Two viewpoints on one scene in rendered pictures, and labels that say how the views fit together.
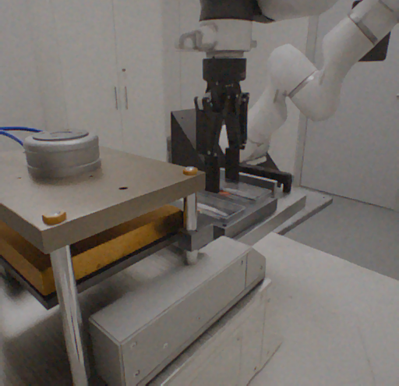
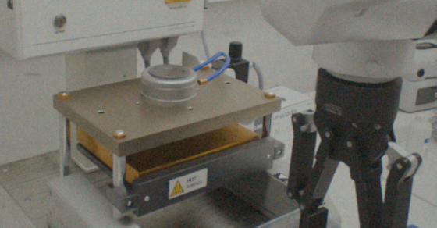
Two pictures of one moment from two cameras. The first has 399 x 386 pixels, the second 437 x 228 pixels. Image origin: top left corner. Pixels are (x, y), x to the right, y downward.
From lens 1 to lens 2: 0.81 m
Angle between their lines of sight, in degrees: 95
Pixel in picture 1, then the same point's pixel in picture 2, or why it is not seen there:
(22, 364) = (104, 188)
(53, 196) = (101, 94)
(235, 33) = not seen: hidden behind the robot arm
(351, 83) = not seen: outside the picture
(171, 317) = (65, 209)
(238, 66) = (322, 90)
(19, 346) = not seen: hidden behind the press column
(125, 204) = (76, 114)
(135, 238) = (110, 157)
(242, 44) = (322, 57)
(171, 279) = (98, 204)
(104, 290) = (168, 218)
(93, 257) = (92, 143)
